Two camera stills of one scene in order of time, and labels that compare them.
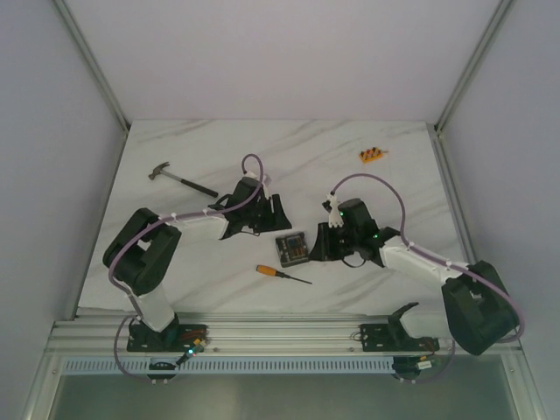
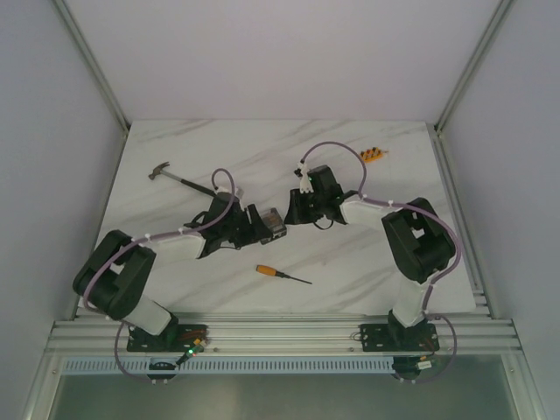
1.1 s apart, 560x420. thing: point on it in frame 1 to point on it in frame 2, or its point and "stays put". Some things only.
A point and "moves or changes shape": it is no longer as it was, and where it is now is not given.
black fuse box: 292,249 moves or changes shape
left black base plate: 175,338 stays put
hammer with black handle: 158,170 stays put
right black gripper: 322,249 to 296,213
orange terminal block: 370,155 stays put
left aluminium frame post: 82,44 stays put
